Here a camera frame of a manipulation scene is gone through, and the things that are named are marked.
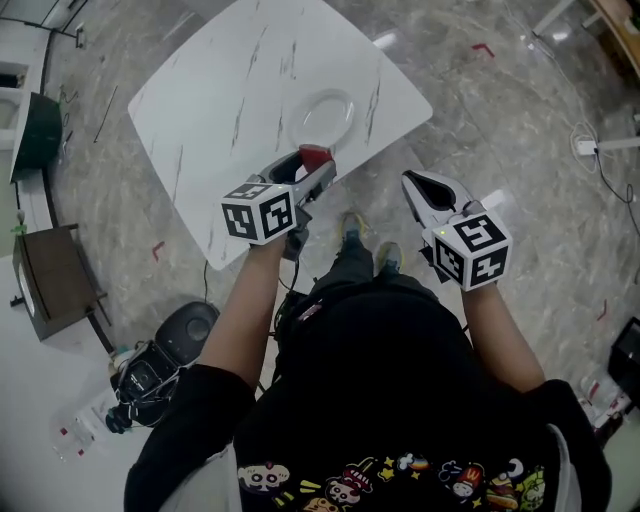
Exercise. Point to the white marble table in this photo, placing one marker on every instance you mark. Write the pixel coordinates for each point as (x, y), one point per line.
(225, 110)

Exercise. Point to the black box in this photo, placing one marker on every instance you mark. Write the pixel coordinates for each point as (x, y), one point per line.
(627, 355)

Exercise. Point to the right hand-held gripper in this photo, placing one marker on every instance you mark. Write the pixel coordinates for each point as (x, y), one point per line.
(472, 250)

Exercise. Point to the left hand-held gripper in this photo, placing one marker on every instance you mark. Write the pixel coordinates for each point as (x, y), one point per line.
(257, 220)

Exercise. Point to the clear glass plate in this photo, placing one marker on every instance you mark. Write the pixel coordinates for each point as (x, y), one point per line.
(322, 117)

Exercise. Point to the yellow and blue sneaker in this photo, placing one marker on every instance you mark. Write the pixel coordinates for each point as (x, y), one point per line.
(354, 225)
(389, 255)

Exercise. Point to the black equipment bag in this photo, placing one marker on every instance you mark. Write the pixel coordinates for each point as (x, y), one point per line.
(145, 380)

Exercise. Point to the white power strip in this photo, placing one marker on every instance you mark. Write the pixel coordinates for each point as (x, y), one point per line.
(586, 147)

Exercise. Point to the person's black trousers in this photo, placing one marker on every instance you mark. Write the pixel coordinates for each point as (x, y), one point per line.
(360, 272)

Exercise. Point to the small red object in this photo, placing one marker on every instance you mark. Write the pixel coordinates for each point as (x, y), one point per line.
(316, 157)

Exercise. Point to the white side desk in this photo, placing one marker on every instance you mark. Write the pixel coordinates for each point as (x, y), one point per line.
(35, 400)

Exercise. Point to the clear packets with red labels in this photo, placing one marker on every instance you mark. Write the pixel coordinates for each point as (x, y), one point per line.
(75, 437)

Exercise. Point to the person's left forearm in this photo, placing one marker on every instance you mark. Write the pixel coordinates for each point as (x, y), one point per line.
(240, 320)

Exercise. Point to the person's right forearm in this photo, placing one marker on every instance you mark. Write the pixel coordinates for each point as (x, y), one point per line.
(500, 340)

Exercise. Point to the person's black printed shirt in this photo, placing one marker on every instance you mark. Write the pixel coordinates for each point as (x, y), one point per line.
(390, 400)

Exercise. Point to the black rounded case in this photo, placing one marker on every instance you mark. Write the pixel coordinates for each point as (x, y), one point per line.
(192, 330)

